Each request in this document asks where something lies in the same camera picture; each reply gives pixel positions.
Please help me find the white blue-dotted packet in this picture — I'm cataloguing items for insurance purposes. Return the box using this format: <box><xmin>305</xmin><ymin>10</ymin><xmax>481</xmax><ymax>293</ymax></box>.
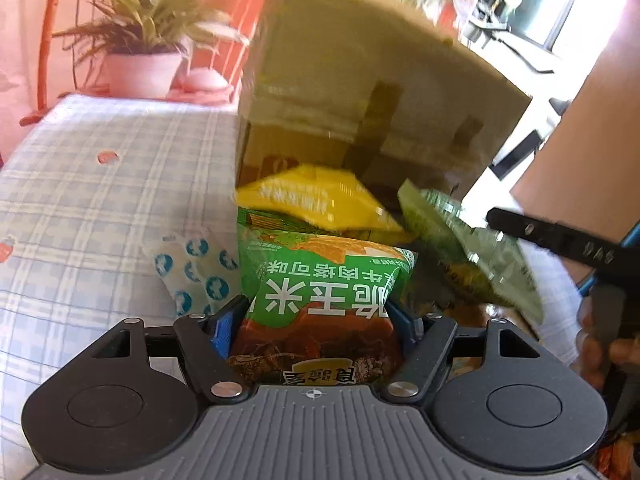
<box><xmin>142</xmin><ymin>227</ymin><xmax>242</xmax><ymax>319</ymax></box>

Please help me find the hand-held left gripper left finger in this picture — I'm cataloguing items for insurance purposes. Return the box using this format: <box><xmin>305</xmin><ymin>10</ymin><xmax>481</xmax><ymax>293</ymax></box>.
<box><xmin>90</xmin><ymin>295</ymin><xmax>252</xmax><ymax>405</ymax></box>

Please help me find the green corn snack packet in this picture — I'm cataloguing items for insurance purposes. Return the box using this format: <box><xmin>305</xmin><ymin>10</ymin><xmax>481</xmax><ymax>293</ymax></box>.
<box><xmin>237</xmin><ymin>207</ymin><xmax>419</xmax><ymax>323</ymax></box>

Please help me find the yellow snack packet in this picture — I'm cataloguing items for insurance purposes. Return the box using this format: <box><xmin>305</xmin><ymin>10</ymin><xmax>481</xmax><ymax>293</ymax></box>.
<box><xmin>235</xmin><ymin>164</ymin><xmax>416</xmax><ymax>244</ymax></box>

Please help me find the person's right hand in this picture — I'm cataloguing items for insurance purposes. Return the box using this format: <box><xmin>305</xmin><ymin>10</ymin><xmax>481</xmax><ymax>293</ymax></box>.
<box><xmin>575</xmin><ymin>300</ymin><xmax>640</xmax><ymax>393</ymax></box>

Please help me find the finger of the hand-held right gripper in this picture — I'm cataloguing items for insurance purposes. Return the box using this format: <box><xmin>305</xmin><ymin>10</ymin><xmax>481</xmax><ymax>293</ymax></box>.
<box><xmin>486</xmin><ymin>207</ymin><xmax>626</xmax><ymax>269</ymax></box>

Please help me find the translucent green snack packet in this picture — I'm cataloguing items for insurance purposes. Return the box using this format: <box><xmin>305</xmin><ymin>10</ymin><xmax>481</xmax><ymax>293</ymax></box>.
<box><xmin>397</xmin><ymin>180</ymin><xmax>544</xmax><ymax>325</ymax></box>

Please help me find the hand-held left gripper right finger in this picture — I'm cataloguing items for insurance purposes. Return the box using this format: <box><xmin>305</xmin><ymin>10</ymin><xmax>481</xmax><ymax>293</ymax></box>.
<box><xmin>382</xmin><ymin>300</ymin><xmax>540</xmax><ymax>403</ymax></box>

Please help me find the checked tablecloth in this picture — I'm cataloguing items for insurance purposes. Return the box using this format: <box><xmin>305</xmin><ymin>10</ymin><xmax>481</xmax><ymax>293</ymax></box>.
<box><xmin>0</xmin><ymin>94</ymin><xmax>241</xmax><ymax>471</ymax></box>

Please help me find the brown wooden panel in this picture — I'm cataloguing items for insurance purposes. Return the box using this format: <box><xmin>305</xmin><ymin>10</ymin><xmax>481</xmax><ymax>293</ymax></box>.
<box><xmin>510</xmin><ymin>20</ymin><xmax>640</xmax><ymax>291</ymax></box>

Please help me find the cardboard box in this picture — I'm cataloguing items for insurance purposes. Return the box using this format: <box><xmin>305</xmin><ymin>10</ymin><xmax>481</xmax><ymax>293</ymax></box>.
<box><xmin>234</xmin><ymin>0</ymin><xmax>534</xmax><ymax>211</ymax></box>

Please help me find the black exercise bike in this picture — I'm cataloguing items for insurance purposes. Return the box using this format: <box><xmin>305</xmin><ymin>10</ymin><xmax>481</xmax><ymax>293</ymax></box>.
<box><xmin>459</xmin><ymin>0</ymin><xmax>571</xmax><ymax>181</ymax></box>

